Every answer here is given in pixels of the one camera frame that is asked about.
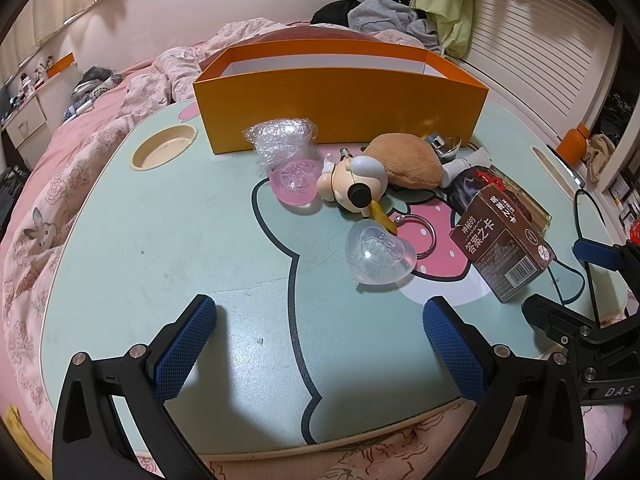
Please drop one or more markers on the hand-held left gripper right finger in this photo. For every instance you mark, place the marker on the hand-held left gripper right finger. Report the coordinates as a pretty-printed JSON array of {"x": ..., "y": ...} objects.
[{"x": 455, "y": 355}]

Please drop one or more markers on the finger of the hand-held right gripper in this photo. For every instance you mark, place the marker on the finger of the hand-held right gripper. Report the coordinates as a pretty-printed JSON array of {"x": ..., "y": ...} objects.
[
  {"x": 597, "y": 255},
  {"x": 552, "y": 317}
]

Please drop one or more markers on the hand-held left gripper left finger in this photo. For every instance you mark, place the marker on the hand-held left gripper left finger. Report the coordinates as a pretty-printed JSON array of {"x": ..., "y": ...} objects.
[{"x": 185, "y": 350}]

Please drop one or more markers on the brown card box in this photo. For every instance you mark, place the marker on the brown card box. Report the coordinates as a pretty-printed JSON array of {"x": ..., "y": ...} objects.
[{"x": 505, "y": 245}]

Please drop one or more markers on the clear heart-shaped jelly toy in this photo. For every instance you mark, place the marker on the clear heart-shaped jelly toy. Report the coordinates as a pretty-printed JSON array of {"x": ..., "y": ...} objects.
[{"x": 380, "y": 255}]

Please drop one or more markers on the white cream tube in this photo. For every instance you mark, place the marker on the white cream tube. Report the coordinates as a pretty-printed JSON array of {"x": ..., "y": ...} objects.
[{"x": 465, "y": 165}]

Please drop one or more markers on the silver metal cap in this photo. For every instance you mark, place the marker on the silver metal cap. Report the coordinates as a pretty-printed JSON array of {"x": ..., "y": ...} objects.
[{"x": 445, "y": 146}]

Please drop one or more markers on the pink heart-shaped jelly toy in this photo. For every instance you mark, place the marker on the pink heart-shaped jelly toy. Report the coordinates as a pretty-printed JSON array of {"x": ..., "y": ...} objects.
[{"x": 295, "y": 182}]

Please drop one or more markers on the brown plush toy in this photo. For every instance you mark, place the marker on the brown plush toy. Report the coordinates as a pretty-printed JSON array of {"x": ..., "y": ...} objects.
[{"x": 405, "y": 160}]

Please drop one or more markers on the clear bubble wrap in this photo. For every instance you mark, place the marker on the clear bubble wrap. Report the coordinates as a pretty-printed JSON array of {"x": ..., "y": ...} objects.
[{"x": 280, "y": 142}]

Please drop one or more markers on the orange cardboard box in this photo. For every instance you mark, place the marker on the orange cardboard box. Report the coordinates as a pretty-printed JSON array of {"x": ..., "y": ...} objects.
[{"x": 350, "y": 105}]

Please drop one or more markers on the red packet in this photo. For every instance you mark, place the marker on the red packet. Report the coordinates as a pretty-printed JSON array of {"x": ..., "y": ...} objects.
[{"x": 635, "y": 233}]

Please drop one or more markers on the smartphone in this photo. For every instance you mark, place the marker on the smartphone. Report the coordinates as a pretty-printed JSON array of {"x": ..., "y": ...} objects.
[{"x": 565, "y": 165}]

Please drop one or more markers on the beige cloth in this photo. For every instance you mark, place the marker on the beige cloth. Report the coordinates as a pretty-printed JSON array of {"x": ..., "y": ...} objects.
[{"x": 600, "y": 155}]

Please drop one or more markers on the orange bottle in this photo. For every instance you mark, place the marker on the orange bottle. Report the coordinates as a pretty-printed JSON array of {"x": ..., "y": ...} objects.
[{"x": 572, "y": 145}]

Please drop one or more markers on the yellow cloth strip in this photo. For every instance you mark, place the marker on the yellow cloth strip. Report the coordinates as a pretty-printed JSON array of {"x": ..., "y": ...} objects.
[{"x": 15, "y": 425}]

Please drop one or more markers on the white slatted panel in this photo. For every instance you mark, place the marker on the white slatted panel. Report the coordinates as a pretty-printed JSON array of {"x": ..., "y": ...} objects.
[{"x": 540, "y": 50}]

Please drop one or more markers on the pink floral duvet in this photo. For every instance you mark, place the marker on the pink floral duvet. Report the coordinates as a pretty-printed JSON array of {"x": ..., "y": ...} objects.
[{"x": 90, "y": 150}]

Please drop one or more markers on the dark clothes pile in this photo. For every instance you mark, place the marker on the dark clothes pile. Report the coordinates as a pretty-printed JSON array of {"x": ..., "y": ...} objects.
[{"x": 10, "y": 190}]

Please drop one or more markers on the white nightstand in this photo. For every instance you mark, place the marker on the white nightstand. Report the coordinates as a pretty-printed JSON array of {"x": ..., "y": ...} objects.
[{"x": 25, "y": 122}]

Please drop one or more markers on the patterned cloth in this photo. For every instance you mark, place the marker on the patterned cloth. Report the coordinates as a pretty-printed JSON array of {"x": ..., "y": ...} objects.
[{"x": 95, "y": 82}]

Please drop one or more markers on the yellow-green garment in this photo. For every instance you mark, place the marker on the yellow-green garment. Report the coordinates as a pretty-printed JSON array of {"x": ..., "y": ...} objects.
[{"x": 445, "y": 5}]

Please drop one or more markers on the small orange box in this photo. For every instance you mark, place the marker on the small orange box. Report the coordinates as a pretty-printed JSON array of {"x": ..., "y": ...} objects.
[{"x": 62, "y": 63}]

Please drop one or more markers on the grey garment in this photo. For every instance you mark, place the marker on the grey garment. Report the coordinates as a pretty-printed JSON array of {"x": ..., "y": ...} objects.
[{"x": 380, "y": 15}]

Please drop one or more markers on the dark red pillow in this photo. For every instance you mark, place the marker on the dark red pillow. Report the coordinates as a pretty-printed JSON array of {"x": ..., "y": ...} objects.
[{"x": 320, "y": 34}]

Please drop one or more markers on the black garment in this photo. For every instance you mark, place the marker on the black garment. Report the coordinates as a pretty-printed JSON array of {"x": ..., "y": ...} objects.
[{"x": 330, "y": 12}]

